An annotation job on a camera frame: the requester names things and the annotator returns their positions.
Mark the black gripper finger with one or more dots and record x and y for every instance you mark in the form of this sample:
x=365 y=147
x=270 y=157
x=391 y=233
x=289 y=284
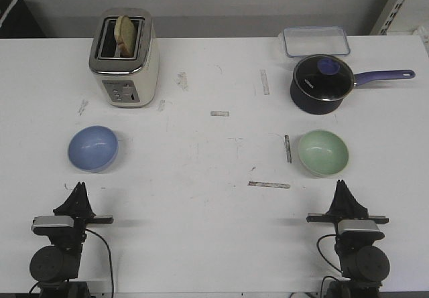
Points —
x=86 y=206
x=336 y=207
x=71 y=206
x=353 y=209

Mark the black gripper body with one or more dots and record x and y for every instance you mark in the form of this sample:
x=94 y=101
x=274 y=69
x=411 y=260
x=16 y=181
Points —
x=81 y=223
x=325 y=218

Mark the green bowl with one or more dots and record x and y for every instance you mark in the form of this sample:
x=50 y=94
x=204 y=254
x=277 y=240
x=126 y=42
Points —
x=323 y=153

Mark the blue bowl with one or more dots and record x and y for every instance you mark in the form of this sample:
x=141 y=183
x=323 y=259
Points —
x=93 y=149

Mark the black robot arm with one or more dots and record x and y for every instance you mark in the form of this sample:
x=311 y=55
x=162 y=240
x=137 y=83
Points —
x=55 y=267
x=363 y=266

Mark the dark blue saucepan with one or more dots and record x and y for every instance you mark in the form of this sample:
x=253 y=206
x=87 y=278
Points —
x=318 y=107

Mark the glass pot lid blue knob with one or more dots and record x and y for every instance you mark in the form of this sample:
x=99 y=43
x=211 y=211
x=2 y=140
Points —
x=324 y=77

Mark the cream and chrome toaster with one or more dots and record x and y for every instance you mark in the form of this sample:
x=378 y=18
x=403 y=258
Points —
x=126 y=82

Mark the clear plastic container blue rim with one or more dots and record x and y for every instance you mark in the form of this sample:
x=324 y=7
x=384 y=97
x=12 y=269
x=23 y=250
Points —
x=299 y=42

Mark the toasted bread slice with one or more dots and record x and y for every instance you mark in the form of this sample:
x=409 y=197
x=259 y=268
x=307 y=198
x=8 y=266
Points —
x=125 y=35

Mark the white slotted shelf upright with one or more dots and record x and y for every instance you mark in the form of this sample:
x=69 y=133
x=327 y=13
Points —
x=386 y=17

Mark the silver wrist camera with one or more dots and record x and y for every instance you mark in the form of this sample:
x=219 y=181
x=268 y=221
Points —
x=360 y=230
x=45 y=225

